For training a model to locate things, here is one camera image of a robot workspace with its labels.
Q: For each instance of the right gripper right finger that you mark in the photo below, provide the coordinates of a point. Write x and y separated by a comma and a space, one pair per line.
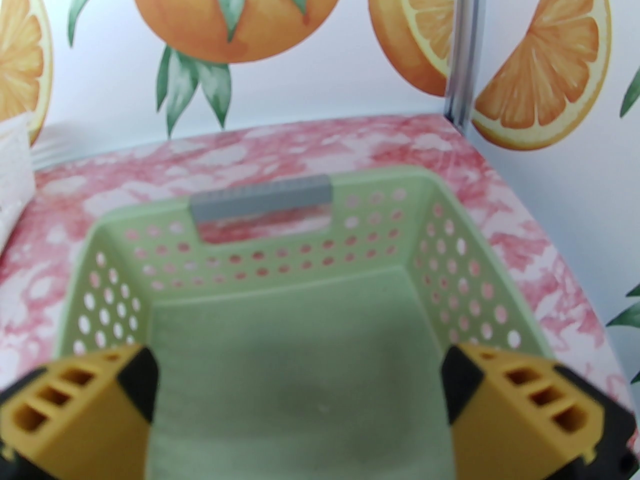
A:
540, 418

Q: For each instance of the light green plastic basket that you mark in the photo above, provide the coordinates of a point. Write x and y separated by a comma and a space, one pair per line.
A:
300, 358

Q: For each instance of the white plastic mesh basket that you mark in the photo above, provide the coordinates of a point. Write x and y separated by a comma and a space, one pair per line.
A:
12, 183

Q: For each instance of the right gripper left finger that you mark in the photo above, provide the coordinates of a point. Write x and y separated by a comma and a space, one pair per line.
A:
75, 418

